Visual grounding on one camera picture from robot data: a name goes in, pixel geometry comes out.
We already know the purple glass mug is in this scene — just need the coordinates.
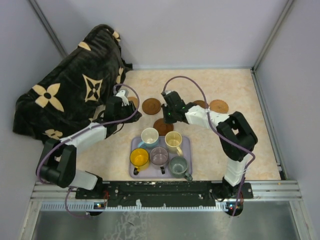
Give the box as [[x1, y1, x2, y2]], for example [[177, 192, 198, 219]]
[[149, 146, 170, 175]]

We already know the black floral plush blanket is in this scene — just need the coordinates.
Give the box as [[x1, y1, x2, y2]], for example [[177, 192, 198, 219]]
[[12, 24, 132, 143]]

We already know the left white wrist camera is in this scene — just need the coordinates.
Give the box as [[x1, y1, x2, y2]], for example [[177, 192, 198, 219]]
[[115, 89, 129, 106]]

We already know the dark brown wooden coaster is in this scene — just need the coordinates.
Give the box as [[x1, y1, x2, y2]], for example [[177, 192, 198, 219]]
[[153, 118, 174, 136], [142, 98, 161, 115], [193, 100, 209, 109]]

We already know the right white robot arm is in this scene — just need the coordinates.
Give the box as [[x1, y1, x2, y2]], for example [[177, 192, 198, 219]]
[[161, 90, 258, 199]]

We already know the lavender plastic tray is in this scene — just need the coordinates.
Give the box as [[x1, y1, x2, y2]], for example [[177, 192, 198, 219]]
[[128, 136, 193, 179]]

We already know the grey green mug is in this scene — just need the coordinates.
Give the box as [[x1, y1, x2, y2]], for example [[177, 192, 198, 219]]
[[168, 156, 193, 182]]

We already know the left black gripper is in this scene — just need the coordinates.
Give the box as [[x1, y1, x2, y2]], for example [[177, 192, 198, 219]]
[[115, 100, 142, 124]]

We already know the light woven rattan coaster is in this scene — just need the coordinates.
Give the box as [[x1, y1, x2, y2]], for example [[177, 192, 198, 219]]
[[209, 99, 229, 114], [127, 96, 138, 108]]

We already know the white mug blue outside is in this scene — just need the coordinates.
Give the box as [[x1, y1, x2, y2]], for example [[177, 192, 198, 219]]
[[137, 127, 159, 148]]

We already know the cream yellow mug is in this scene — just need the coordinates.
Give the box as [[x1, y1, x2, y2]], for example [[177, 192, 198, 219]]
[[164, 131, 183, 156]]

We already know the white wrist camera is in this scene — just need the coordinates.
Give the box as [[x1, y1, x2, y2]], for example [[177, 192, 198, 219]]
[[161, 90, 172, 96], [115, 89, 129, 106]]

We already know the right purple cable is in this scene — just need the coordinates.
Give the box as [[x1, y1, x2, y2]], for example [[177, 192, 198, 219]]
[[162, 75, 256, 218]]

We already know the purple cable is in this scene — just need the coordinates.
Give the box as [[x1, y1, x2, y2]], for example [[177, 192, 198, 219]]
[[162, 75, 256, 218], [36, 83, 143, 219]]

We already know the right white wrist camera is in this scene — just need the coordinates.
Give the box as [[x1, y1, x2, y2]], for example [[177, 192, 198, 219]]
[[161, 90, 172, 96]]

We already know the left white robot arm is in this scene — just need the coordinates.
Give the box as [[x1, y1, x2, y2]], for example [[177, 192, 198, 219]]
[[36, 96, 142, 199]]

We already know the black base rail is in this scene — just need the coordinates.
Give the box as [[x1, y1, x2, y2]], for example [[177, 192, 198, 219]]
[[75, 180, 238, 208]]

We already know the yellow mug black handle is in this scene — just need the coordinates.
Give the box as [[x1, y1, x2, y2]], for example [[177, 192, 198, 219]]
[[129, 148, 150, 176]]

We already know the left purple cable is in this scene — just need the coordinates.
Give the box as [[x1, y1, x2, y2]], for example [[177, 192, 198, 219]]
[[36, 83, 143, 219]]

